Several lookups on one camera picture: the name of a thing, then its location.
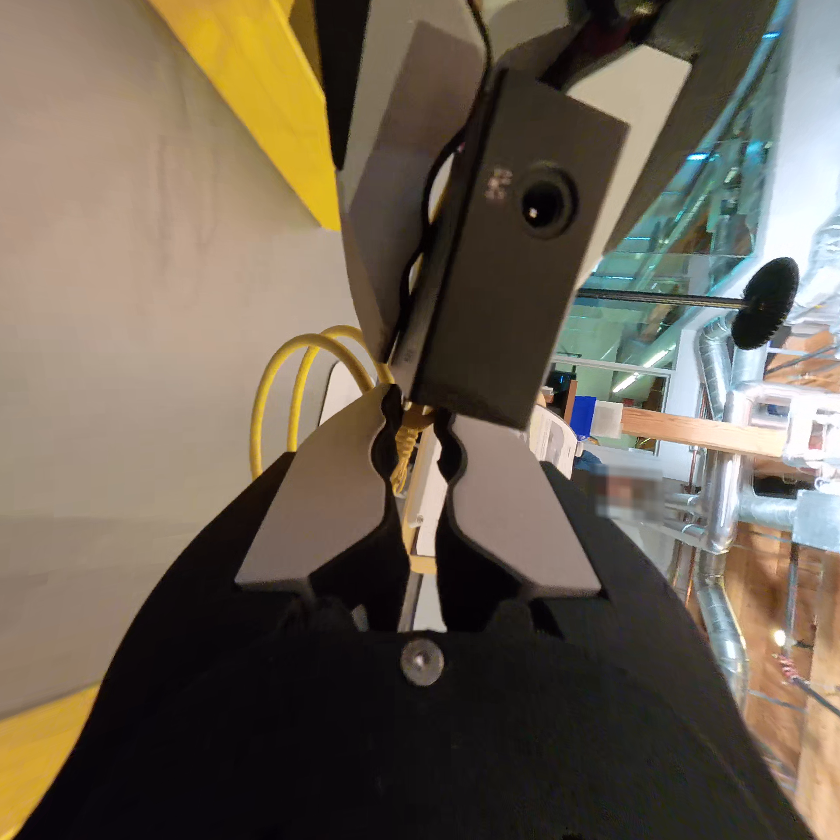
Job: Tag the instruction sheet on stand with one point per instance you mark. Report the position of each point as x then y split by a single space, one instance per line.
423 563

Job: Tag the silver ventilation duct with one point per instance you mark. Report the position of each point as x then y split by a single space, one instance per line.
722 623

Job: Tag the yellow plastic bin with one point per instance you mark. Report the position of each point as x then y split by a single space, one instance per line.
262 98
33 774

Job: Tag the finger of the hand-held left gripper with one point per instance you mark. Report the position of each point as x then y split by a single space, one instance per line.
656 85
394 131

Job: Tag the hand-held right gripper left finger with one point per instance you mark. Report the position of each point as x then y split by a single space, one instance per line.
315 512

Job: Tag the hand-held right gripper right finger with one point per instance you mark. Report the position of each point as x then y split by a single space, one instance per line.
518 525

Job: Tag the white box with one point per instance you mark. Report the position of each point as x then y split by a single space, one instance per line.
609 418

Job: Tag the blue storage bin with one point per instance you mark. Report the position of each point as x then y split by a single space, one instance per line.
585 417

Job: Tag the wooden beam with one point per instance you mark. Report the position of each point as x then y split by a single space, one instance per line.
695 433

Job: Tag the black fuzzy-tipped pole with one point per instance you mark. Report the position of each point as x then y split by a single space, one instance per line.
764 302

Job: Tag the black network switch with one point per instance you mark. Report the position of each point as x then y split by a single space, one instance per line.
499 295

